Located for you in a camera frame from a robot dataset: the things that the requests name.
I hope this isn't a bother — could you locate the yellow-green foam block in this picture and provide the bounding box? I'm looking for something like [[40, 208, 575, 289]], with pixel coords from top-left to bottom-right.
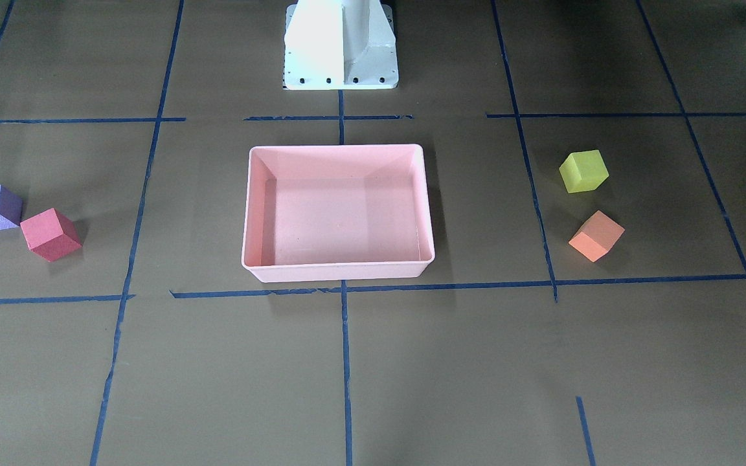
[[559, 150, 609, 194]]

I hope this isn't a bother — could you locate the orange foam block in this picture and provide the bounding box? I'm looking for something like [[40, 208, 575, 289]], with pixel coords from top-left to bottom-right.
[[568, 210, 625, 262]]

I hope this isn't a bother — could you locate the red foam block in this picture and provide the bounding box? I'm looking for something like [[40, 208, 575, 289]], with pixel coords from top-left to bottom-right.
[[20, 208, 82, 262]]

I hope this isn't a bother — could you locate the pink plastic bin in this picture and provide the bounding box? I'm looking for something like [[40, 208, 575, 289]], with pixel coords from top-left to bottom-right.
[[241, 144, 436, 283]]

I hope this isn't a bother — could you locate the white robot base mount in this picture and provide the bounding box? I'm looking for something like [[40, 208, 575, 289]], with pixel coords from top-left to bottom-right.
[[282, 1, 400, 91]]

